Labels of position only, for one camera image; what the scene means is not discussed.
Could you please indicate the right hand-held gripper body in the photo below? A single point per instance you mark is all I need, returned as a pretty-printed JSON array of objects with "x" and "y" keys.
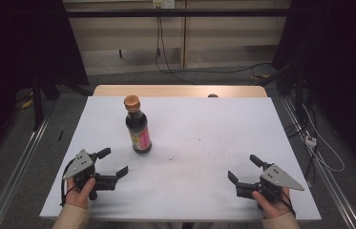
[{"x": 277, "y": 179}]

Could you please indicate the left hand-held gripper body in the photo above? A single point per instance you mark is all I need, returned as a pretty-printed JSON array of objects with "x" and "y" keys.
[{"x": 80, "y": 163}]

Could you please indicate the dark sauce bottle orange cap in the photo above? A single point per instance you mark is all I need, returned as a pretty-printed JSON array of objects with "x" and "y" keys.
[{"x": 138, "y": 127}]

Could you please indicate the person's right hand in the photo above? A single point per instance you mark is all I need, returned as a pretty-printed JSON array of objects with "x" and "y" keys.
[{"x": 274, "y": 208}]

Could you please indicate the person's left hand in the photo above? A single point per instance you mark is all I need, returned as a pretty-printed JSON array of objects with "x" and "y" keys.
[{"x": 78, "y": 195}]

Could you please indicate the white board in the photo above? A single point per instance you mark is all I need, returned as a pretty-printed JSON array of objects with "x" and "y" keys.
[{"x": 191, "y": 178}]

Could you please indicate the white power strip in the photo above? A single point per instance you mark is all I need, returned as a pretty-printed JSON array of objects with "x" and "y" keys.
[{"x": 310, "y": 141}]

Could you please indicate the black stand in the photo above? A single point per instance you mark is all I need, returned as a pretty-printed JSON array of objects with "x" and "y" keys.
[
  {"x": 37, "y": 105},
  {"x": 298, "y": 92}
]

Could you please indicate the yellow tape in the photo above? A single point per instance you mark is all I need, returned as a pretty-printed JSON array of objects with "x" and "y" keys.
[{"x": 27, "y": 103}]

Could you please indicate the wooden table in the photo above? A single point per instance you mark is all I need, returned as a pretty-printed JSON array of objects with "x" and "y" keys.
[{"x": 172, "y": 90}]

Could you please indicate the black curtain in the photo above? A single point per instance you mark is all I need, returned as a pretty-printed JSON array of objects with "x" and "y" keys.
[
  {"x": 19, "y": 47},
  {"x": 341, "y": 63}
]

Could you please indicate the metal floor rail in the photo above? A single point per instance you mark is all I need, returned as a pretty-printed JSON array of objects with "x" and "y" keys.
[
  {"x": 16, "y": 178},
  {"x": 328, "y": 178}
]

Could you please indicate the white wall socket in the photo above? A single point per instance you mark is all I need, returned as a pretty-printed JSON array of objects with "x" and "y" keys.
[{"x": 163, "y": 3}]

